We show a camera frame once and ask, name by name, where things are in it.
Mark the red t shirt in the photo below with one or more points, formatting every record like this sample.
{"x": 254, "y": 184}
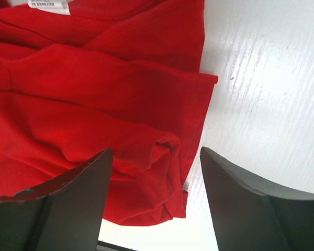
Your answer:
{"x": 119, "y": 75}

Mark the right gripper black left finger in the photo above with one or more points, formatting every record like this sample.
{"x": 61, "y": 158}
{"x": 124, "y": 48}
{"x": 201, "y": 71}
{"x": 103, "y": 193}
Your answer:
{"x": 63, "y": 213}

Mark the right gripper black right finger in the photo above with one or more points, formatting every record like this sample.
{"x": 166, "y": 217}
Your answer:
{"x": 250, "y": 212}

